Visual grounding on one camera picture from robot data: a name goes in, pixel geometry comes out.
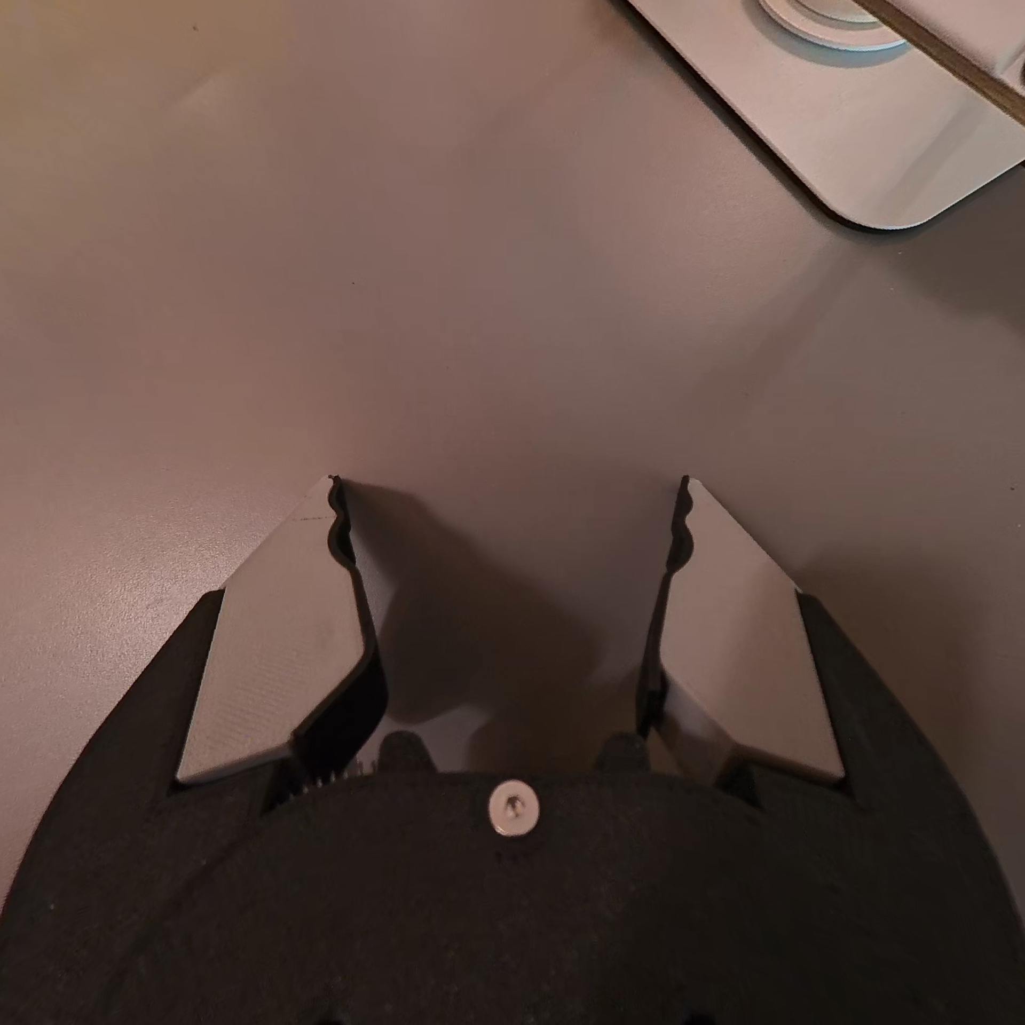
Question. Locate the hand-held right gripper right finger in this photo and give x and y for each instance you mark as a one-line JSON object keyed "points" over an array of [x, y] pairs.
{"points": [[745, 640]]}

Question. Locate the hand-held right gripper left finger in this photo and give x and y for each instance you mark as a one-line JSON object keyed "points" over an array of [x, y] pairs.
{"points": [[280, 657]]}

